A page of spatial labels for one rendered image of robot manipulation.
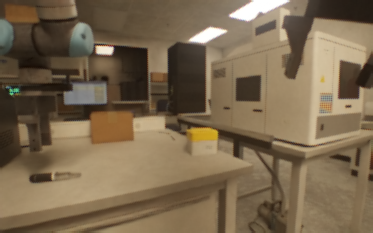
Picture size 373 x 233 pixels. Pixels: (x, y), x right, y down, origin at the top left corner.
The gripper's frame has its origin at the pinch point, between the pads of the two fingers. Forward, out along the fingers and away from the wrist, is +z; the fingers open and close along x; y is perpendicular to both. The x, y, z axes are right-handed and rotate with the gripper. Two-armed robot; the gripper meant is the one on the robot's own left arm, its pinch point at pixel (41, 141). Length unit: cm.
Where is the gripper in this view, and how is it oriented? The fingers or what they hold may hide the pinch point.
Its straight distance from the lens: 66.8
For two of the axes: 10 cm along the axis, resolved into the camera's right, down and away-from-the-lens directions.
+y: -9.6, 0.4, -2.9
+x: 2.9, 1.0, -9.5
